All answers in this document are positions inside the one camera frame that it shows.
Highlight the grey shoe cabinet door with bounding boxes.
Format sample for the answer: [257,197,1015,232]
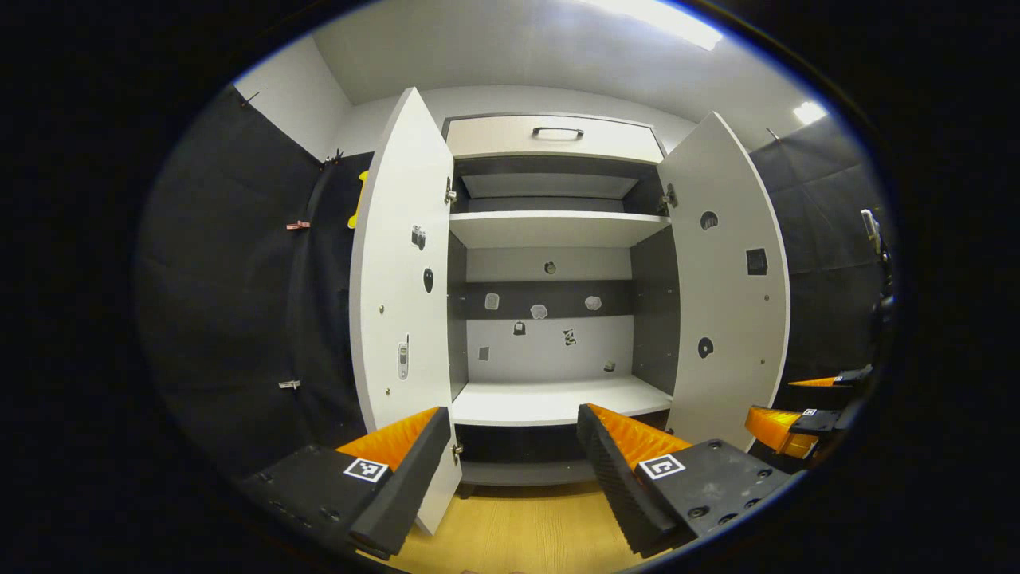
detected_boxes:
[349,86,465,537]
[656,110,791,454]

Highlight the white cabinet shelf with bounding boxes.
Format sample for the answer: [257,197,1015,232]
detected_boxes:
[451,375,674,427]
[449,210,672,250]

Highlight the grey cabinet drawer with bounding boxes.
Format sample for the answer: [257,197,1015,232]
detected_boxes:
[442,114,667,164]

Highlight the grey double-door shoe cabinet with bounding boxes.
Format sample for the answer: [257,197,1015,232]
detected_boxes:
[442,112,682,499]

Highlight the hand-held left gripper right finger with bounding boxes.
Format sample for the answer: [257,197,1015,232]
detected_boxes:
[575,403,802,559]

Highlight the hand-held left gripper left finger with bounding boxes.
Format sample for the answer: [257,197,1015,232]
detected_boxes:
[239,406,453,561]

